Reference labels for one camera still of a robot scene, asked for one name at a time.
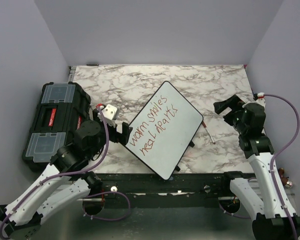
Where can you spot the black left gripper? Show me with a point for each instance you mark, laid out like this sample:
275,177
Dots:
123,137

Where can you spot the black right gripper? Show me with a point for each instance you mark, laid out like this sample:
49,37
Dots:
232,102

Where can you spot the red capped whiteboard marker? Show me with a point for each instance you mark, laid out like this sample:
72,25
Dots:
208,132

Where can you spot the white whiteboard black frame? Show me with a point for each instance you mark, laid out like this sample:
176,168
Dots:
163,130

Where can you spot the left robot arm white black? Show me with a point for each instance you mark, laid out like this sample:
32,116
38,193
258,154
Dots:
69,176

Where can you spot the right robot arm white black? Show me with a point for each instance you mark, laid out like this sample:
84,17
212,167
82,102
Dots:
272,214

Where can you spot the black plastic toolbox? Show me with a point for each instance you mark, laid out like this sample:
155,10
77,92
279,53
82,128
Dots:
60,111

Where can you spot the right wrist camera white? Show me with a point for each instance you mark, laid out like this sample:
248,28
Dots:
259,98

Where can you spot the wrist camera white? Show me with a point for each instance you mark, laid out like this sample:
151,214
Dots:
259,98
110,113

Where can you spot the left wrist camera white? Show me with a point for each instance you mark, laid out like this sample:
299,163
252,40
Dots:
110,113

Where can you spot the black front mounting rail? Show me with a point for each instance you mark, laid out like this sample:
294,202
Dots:
148,190

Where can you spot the brown rail handle knob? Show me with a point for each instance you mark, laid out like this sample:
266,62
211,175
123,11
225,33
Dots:
286,182

